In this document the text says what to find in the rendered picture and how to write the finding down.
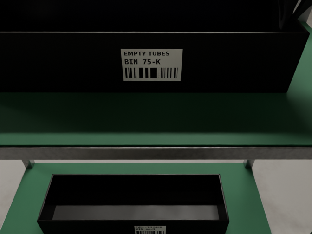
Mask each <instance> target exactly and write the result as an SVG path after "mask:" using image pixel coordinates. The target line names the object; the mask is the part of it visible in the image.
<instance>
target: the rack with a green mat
mask: <svg viewBox="0 0 312 234"><path fill-rule="evenodd" d="M311 9H312V5H311V6H310V7H309V8H308V9H307V10H306V11H305V12H304V13H302V14H301V15H300V16H299V18H298V20H299V21H300V23H301V24H302V25H303V26H304V27H305V28H306V29H307V31H308V32H309V33H310V35H309V38H308V40H307V43H306V45H305V48H304V50H303V53H302V55H301V58H300V60H299V63H298V66H297V68H296V71H295V73H294V76H293V78H292V81H291V83H290V86H289V88H288V91H287V93H147V92H0V160H22V162H23V164H24V166H25V168H26V169H25V172H24V174H23V176H22V178H21V181H20V183H19V186H18V188H17V191H16V193H15V195H14V198H13V200H12V203H11V205H10V207H9V210H8V212H7V214H6V217H5V219H4V221H3V224H2V226H1V228H0V234H44V233H43V231H42V230H41V228H40V226H39V225H38V223H37V219H38V216H39V213H40V210H41V207H42V204H43V201H44V198H45V195H46V192H47V189H48V186H49V183H50V179H51V176H52V174H220V176H221V182H222V187H223V191H224V196H225V201H226V206H227V211H228V216H229V221H230V222H229V225H228V227H227V230H226V233H225V234H272V231H271V228H270V225H269V221H268V218H267V215H266V212H265V208H264V205H263V202H262V199H261V196H260V192H259V189H258V186H257V183H256V180H255V177H254V173H253V170H252V167H253V164H254V161H255V160H312V28H311V27H310V26H309V25H308V24H307V20H308V17H309V14H310V12H311ZM34 160H244V162H82V163H35V161H34Z"/></svg>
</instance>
